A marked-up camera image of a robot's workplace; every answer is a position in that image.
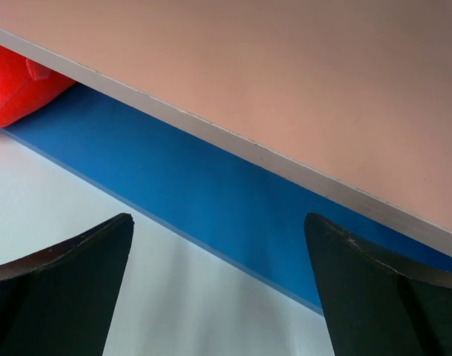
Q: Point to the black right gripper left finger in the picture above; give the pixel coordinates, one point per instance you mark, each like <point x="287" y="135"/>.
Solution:
<point x="60" y="300"/>

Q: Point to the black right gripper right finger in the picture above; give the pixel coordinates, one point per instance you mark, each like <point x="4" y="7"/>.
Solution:
<point x="376" y="301"/>

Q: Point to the red shark plush on shelf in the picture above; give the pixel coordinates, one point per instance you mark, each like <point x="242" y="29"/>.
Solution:
<point x="26" y="86"/>

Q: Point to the blue toy shelf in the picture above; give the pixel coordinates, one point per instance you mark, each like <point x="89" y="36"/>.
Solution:
<point x="229" y="121"/>

